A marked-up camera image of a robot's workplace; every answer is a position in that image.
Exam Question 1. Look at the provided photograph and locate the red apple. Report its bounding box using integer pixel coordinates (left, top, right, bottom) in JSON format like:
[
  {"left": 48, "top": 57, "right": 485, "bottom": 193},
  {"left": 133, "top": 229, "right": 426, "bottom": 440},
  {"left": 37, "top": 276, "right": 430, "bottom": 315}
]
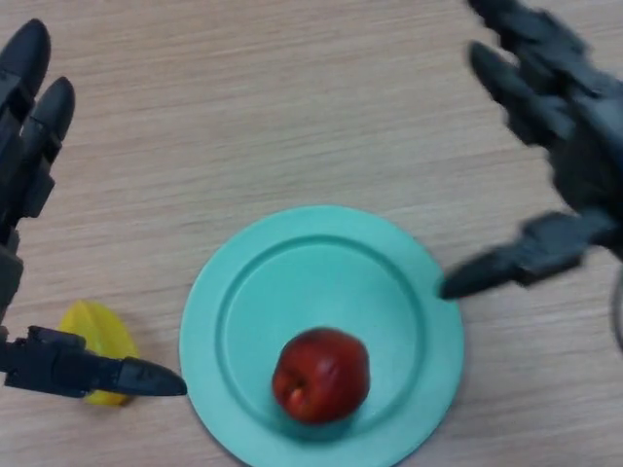
[{"left": 272, "top": 328, "right": 371, "bottom": 425}]

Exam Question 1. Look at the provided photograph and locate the yellow starfruit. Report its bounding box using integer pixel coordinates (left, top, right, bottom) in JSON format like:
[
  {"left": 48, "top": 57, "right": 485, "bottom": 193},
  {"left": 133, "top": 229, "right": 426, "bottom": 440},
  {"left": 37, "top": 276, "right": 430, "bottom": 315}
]
[{"left": 58, "top": 300, "right": 141, "bottom": 408}]

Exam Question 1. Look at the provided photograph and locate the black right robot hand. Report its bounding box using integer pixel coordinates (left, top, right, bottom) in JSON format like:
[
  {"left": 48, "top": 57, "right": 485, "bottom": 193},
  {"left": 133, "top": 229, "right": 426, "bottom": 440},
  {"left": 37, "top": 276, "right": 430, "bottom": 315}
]
[{"left": 437, "top": 0, "right": 623, "bottom": 299}]

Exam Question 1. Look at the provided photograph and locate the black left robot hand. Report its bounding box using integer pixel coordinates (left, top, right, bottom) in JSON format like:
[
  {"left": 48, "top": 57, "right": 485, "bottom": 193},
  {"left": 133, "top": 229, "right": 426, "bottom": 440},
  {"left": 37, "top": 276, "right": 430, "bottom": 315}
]
[{"left": 0, "top": 18, "right": 189, "bottom": 400}]

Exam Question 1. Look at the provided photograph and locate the green round plate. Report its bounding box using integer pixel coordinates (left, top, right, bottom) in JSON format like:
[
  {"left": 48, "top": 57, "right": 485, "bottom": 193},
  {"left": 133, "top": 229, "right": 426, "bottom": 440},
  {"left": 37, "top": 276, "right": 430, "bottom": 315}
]
[{"left": 179, "top": 204, "right": 465, "bottom": 467}]

